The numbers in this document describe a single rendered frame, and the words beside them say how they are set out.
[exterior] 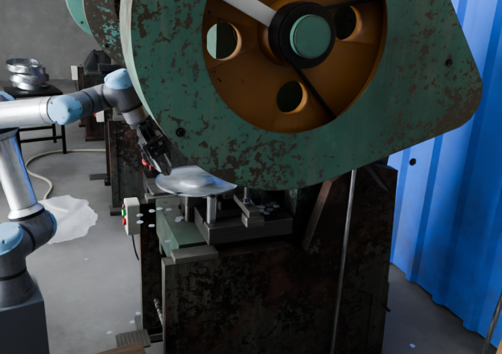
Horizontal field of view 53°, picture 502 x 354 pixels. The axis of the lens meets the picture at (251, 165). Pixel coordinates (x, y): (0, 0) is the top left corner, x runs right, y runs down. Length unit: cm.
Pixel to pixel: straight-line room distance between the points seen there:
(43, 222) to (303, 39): 109
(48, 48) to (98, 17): 535
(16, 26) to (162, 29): 712
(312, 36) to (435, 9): 41
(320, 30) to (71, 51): 720
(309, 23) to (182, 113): 36
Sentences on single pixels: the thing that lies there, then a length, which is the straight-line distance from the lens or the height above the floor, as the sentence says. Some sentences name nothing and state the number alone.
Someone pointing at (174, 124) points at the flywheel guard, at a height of 112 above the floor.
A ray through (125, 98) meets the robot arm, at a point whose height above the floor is 112.
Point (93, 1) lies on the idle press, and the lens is 294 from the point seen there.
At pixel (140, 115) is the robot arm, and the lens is 150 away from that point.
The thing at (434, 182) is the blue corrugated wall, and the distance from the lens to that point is 261.
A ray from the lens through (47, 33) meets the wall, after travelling 824.
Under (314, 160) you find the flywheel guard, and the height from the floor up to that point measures 100.
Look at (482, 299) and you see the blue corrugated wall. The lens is 250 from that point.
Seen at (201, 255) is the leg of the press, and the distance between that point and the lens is 160.
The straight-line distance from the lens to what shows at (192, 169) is 190.
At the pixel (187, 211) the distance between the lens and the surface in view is 177.
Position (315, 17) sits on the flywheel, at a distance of 122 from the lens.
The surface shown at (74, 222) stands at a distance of 302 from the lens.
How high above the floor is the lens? 143
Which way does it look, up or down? 19 degrees down
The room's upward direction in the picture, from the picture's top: 3 degrees clockwise
